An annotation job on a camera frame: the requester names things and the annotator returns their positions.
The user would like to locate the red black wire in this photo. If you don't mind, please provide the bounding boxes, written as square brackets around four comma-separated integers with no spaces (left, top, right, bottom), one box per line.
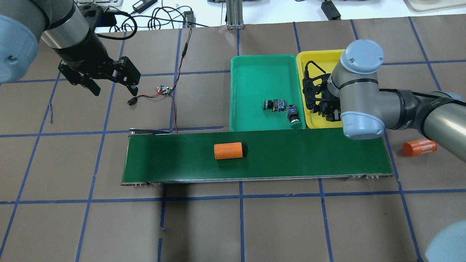
[135,27,193,134]

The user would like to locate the small green circuit board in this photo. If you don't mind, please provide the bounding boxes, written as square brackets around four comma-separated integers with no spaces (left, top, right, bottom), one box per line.
[156,85,173,96]

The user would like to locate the aluminium profile post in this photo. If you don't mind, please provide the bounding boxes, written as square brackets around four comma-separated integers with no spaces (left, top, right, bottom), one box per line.
[226,0,244,30]

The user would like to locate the plain orange cylinder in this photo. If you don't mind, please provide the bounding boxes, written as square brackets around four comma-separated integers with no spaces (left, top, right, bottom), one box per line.
[214,142,244,160]

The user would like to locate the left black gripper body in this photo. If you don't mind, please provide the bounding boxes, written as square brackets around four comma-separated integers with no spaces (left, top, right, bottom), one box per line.
[58,36,141,88]

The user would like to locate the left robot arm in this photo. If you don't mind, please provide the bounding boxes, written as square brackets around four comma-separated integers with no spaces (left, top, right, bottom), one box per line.
[0,0,141,96]

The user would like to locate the green plastic tray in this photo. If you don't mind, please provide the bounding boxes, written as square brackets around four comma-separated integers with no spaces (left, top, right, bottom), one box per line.
[229,54,306,131]

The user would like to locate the orange cylinder marked 4680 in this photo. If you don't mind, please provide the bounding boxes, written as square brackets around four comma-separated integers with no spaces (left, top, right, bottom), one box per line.
[402,139,438,156]

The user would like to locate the black power brick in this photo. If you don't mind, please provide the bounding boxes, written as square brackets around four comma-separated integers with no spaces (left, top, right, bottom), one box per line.
[320,0,341,20]

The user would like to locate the black barrel connector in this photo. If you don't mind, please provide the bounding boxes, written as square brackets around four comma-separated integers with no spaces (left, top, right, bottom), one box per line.
[127,97,138,106]

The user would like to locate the green conveyor belt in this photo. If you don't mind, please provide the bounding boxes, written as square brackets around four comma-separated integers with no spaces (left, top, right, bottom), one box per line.
[121,128,392,186]

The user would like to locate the black power adapter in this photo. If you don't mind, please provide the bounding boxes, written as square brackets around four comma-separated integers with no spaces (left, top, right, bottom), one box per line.
[133,0,158,14]

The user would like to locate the green push button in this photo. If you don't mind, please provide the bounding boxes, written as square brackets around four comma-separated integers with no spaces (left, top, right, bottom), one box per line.
[262,99,286,112]
[286,104,302,129]

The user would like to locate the yellow plastic tray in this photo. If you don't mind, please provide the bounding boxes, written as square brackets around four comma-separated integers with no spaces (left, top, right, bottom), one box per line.
[296,49,344,129]

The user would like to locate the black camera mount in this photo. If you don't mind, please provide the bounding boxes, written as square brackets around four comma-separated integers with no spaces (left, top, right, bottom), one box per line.
[302,61,338,113]

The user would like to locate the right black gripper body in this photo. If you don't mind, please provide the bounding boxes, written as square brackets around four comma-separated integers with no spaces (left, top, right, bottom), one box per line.
[315,98,341,122]

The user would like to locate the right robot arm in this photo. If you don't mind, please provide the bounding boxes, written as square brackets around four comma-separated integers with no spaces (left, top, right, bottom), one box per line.
[303,39,466,161]

